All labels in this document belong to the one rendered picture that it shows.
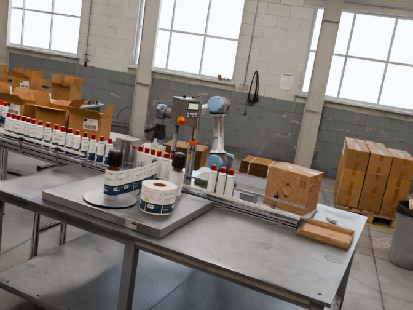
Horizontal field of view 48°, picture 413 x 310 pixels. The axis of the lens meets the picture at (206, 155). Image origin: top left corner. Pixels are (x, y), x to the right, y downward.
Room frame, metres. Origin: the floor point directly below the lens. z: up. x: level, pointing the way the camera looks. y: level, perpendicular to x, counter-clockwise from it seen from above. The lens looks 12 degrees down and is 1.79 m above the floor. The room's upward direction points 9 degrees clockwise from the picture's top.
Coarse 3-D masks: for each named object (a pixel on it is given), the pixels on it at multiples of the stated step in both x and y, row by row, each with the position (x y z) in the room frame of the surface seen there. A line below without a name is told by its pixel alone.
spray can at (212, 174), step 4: (212, 168) 3.01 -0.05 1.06; (212, 172) 2.99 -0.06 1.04; (216, 172) 3.01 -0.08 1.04; (212, 176) 2.99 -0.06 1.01; (216, 176) 3.02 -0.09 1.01; (208, 180) 3.01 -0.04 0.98; (212, 180) 2.99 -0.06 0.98; (208, 184) 3.00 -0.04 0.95; (212, 184) 2.99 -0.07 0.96; (208, 188) 3.00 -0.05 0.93; (212, 188) 3.00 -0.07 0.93
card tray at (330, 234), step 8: (312, 224) 2.86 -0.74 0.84; (320, 224) 2.85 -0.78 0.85; (328, 224) 2.83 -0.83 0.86; (304, 232) 2.63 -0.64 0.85; (312, 232) 2.61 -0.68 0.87; (320, 232) 2.73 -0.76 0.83; (328, 232) 2.75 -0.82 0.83; (336, 232) 2.77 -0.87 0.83; (344, 232) 2.79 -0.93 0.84; (352, 232) 2.77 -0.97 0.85; (320, 240) 2.59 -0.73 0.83; (328, 240) 2.57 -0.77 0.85; (336, 240) 2.55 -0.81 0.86; (344, 240) 2.65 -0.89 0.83
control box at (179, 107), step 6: (174, 96) 3.21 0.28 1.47; (174, 102) 3.19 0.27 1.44; (180, 102) 3.13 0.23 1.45; (186, 102) 3.16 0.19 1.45; (198, 102) 3.21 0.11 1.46; (174, 108) 3.17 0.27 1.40; (180, 108) 3.14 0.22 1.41; (186, 108) 3.16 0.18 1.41; (174, 114) 3.16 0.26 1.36; (180, 114) 3.14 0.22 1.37; (198, 114) 3.21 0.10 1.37; (174, 120) 3.15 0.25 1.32; (186, 120) 3.17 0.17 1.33; (192, 120) 3.19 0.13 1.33; (186, 126) 3.18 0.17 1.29; (192, 126) 3.20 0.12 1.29
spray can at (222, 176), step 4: (224, 168) 2.98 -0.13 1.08; (220, 172) 2.99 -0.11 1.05; (224, 172) 2.98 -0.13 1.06; (220, 176) 2.97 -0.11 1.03; (224, 176) 2.97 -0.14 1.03; (220, 180) 2.97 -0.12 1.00; (224, 180) 2.97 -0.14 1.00; (220, 184) 2.96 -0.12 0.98; (224, 184) 2.98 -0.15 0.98; (216, 188) 2.98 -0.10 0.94; (220, 188) 2.96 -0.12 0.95; (216, 192) 2.97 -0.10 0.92; (220, 192) 2.96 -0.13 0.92; (216, 196) 2.97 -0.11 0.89
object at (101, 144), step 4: (100, 136) 3.38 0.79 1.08; (100, 140) 3.36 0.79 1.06; (100, 144) 3.35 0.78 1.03; (104, 144) 3.37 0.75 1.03; (100, 148) 3.35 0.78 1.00; (100, 152) 3.35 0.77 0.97; (96, 156) 3.36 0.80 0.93; (100, 156) 3.35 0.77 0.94; (96, 160) 3.35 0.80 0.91; (100, 160) 3.35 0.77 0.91
